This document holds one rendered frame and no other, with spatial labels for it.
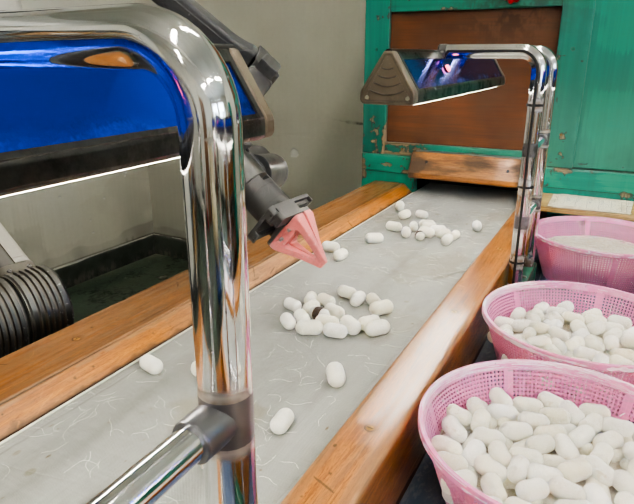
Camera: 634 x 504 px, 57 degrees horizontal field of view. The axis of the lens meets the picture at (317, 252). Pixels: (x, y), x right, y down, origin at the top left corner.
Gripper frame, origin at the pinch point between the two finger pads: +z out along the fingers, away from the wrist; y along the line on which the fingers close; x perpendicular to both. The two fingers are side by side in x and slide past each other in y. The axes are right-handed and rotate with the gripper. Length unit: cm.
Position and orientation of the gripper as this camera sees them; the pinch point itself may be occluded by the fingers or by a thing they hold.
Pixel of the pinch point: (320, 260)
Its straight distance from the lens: 82.3
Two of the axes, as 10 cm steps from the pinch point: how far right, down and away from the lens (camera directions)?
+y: 4.8, -2.6, 8.4
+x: -5.7, 6.3, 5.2
